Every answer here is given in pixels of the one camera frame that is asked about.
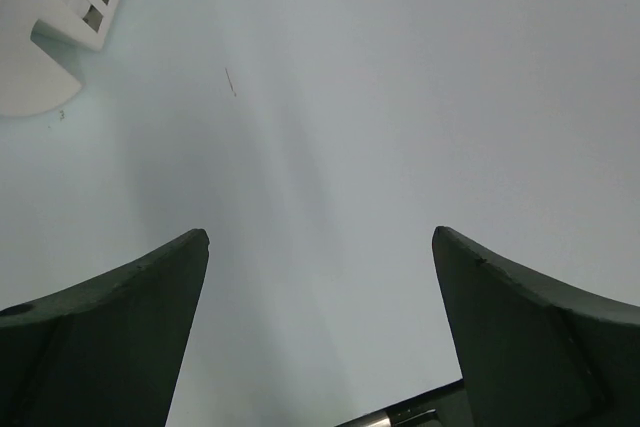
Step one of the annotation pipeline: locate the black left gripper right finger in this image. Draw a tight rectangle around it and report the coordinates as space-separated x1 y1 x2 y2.
432 226 639 426

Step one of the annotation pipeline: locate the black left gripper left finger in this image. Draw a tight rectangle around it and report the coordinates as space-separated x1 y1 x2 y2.
1 229 209 426

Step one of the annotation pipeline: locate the white plastic laundry basket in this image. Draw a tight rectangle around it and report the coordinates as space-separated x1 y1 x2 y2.
1 0 120 117

